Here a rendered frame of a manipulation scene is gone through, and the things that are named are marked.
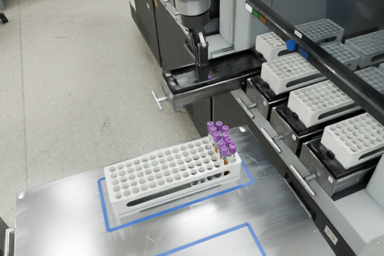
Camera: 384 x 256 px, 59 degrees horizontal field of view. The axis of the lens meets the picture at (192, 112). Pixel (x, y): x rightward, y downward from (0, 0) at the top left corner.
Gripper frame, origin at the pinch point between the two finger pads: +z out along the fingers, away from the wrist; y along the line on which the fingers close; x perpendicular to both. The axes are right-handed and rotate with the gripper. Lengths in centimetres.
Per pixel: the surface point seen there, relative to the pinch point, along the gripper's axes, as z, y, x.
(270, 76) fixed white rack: 4.3, -6.3, -19.3
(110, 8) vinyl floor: 93, 243, 27
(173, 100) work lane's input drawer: 8.4, 0.1, 10.3
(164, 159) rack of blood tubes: -1.8, -29.3, 18.3
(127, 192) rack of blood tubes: -2.4, -35.2, 27.6
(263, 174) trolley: 5.6, -36.4, -3.1
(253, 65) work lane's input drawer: 9.9, 7.2, -19.7
